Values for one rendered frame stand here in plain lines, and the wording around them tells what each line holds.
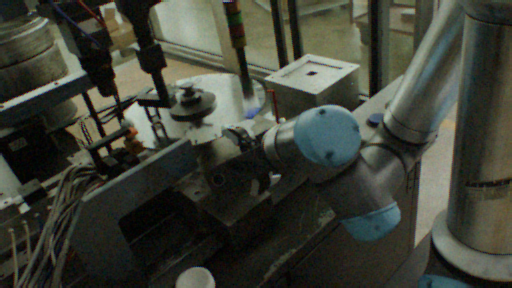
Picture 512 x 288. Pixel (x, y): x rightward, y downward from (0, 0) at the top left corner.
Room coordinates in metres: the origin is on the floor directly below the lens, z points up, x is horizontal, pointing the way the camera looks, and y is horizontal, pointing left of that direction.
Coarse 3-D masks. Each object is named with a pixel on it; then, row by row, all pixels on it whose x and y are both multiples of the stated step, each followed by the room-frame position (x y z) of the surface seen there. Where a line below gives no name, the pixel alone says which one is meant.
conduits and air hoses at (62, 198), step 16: (80, 128) 0.83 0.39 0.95; (96, 128) 0.84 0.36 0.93; (64, 176) 0.69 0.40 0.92; (80, 176) 0.68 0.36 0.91; (96, 176) 0.67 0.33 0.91; (64, 192) 0.63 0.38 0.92; (80, 192) 0.61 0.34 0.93; (48, 208) 0.69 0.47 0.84; (64, 208) 0.59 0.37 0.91; (48, 224) 0.56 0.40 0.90; (64, 224) 0.57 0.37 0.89; (48, 240) 0.54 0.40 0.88; (64, 240) 0.54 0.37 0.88; (16, 256) 0.58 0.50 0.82; (32, 256) 0.56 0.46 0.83; (48, 256) 0.51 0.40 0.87; (64, 256) 0.48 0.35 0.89; (16, 272) 0.55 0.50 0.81; (48, 272) 0.50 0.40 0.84
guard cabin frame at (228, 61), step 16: (272, 0) 1.22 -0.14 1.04; (288, 0) 1.17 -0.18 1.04; (416, 0) 0.85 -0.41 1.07; (432, 0) 0.82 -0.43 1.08; (224, 16) 1.42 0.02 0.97; (272, 16) 1.23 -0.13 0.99; (416, 16) 0.85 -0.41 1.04; (432, 16) 0.82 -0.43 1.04; (224, 32) 1.43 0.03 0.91; (416, 32) 0.85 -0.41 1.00; (176, 48) 1.73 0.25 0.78; (192, 48) 1.67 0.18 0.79; (224, 48) 1.45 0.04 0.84; (416, 48) 0.85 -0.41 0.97; (208, 64) 1.56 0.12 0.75; (224, 64) 1.47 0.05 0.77; (368, 96) 0.97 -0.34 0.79
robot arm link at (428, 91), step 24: (456, 0) 0.41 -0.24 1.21; (432, 24) 0.44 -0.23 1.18; (456, 24) 0.41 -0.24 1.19; (432, 48) 0.43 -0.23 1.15; (456, 48) 0.41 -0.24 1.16; (408, 72) 0.46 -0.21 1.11; (432, 72) 0.42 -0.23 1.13; (456, 72) 0.41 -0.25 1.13; (408, 96) 0.44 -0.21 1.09; (432, 96) 0.42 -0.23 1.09; (456, 96) 0.42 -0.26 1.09; (384, 120) 0.48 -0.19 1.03; (408, 120) 0.44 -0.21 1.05; (432, 120) 0.43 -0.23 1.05; (384, 144) 0.45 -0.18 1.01; (408, 144) 0.44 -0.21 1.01; (408, 168) 0.44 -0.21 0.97
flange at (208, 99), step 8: (200, 96) 0.83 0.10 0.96; (208, 96) 0.83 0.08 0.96; (176, 104) 0.82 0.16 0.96; (184, 104) 0.80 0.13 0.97; (192, 104) 0.79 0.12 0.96; (200, 104) 0.79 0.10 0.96; (208, 104) 0.79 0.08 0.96; (176, 112) 0.78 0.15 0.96; (184, 112) 0.77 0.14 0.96; (192, 112) 0.77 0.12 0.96; (200, 112) 0.76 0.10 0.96
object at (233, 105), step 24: (216, 96) 0.84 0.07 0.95; (240, 96) 0.81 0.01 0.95; (264, 96) 0.79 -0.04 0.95; (144, 120) 0.79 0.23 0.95; (168, 120) 0.77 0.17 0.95; (192, 120) 0.75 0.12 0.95; (216, 120) 0.73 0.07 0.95; (240, 120) 0.71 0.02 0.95; (144, 144) 0.69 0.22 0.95; (168, 144) 0.67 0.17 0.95
